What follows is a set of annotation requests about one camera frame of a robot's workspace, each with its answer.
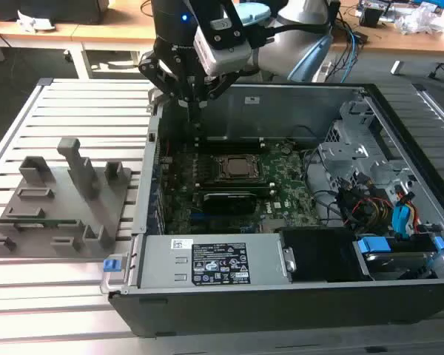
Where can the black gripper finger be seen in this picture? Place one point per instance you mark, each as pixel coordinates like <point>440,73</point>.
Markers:
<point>222,85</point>
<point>159,74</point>

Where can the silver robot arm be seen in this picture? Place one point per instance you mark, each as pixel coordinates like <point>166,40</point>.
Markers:
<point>281,48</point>

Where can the black RAM slot bank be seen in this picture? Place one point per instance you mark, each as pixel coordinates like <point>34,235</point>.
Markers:
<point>233,148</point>
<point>233,186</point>

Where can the wooden desk with white legs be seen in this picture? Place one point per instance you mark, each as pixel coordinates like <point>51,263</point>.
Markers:
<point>96,33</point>

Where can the CPU with silver top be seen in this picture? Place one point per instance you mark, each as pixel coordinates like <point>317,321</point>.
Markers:
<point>243,167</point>

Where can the black graphics card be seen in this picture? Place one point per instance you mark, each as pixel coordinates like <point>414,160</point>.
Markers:
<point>229,205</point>

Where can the green motherboard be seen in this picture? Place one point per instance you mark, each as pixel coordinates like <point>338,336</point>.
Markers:
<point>288,192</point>

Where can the black box on desk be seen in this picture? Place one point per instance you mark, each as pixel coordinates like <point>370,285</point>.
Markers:
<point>48,9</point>

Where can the crumpled white paper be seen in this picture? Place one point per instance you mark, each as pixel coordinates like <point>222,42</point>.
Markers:
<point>33,20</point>

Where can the metal drive cage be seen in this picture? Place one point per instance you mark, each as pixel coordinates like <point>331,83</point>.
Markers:
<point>340,155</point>

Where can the grey parts rack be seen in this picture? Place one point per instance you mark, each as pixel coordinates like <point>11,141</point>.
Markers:
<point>59,177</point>

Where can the small black device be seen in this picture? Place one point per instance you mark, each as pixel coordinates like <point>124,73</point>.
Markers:
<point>370,16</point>

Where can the wooden desk with clutter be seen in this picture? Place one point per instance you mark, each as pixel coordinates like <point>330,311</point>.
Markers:
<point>392,40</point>

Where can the grey power supply unit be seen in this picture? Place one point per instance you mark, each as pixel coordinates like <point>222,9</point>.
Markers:
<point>159,262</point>

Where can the blue plastic case latch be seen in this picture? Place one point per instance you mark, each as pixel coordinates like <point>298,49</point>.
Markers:
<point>111,265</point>

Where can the clear plastic wrapping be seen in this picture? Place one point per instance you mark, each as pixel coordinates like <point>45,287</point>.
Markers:
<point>418,18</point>

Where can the hard disk in blue carrier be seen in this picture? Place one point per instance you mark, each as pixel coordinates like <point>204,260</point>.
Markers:
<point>392,259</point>

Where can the black open PC case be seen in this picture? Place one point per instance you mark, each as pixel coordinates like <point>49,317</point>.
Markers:
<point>318,310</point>

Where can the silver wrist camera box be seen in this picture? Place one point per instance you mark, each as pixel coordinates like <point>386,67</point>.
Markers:
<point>222,48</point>

